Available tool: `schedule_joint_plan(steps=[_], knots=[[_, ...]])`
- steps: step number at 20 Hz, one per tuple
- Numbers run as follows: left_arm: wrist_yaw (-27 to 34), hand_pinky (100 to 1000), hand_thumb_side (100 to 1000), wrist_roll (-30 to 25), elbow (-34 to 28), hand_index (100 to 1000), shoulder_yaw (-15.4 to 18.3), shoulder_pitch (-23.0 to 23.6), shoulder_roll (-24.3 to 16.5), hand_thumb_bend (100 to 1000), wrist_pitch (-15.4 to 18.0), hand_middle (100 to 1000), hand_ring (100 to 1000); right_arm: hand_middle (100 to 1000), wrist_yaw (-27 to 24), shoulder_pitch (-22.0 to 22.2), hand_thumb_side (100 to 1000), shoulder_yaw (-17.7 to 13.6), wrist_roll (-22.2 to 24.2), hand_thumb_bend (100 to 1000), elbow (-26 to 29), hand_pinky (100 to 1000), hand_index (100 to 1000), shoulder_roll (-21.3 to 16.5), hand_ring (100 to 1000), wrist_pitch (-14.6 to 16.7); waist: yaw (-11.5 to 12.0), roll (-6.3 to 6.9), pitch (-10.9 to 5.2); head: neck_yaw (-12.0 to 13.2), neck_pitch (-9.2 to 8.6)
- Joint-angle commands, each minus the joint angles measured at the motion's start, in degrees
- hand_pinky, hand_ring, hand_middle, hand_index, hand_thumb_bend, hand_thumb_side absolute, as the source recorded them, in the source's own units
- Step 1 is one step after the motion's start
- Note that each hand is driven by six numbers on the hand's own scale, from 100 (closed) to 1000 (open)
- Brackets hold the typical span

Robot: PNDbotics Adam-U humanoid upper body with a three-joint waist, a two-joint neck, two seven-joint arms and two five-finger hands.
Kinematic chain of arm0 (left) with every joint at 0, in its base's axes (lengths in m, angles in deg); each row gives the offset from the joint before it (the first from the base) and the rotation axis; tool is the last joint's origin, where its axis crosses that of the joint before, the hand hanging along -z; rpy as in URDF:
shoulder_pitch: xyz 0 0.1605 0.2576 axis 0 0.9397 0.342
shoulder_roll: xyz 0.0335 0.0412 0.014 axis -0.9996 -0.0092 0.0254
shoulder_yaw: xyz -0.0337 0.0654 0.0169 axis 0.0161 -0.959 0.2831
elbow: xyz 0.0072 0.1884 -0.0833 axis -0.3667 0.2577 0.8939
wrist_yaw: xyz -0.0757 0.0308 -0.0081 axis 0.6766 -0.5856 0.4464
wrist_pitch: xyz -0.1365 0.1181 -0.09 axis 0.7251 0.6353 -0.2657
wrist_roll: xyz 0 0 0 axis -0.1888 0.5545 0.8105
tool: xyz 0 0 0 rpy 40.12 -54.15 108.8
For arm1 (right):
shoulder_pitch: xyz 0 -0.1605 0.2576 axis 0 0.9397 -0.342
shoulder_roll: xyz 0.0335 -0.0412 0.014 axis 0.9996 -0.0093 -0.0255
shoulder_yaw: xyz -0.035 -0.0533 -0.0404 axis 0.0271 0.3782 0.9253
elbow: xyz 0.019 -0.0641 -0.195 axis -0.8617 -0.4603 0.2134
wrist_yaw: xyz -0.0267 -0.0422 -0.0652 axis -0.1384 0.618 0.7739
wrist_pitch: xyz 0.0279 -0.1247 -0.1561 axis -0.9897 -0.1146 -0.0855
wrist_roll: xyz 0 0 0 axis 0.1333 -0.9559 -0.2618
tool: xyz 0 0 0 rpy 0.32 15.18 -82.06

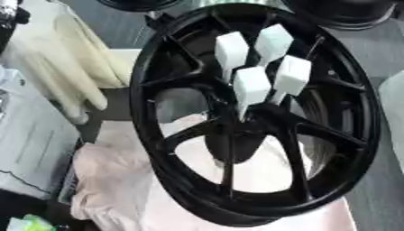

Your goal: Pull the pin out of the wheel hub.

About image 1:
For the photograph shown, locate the white pin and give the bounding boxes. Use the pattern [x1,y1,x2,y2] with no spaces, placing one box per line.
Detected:
[268,54,315,106]
[213,31,252,84]
[252,23,296,68]
[230,65,273,122]

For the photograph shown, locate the black spoked wheel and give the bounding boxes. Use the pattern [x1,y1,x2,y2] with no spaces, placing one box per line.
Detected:
[127,3,382,227]

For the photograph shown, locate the black round wheel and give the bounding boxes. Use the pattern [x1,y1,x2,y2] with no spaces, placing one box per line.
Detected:
[280,0,404,32]
[95,0,183,13]

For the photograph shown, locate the pale pink cloth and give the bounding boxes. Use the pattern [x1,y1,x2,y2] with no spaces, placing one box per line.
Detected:
[69,113,360,231]

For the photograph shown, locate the cream rubber glove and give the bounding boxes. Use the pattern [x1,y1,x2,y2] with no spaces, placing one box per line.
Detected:
[0,0,133,125]

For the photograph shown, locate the grey flat panel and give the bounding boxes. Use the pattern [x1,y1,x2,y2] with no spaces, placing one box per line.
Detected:
[0,64,82,200]

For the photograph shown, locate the green crumpled bag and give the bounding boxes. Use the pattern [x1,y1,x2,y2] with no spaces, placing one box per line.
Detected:
[5,214,59,231]

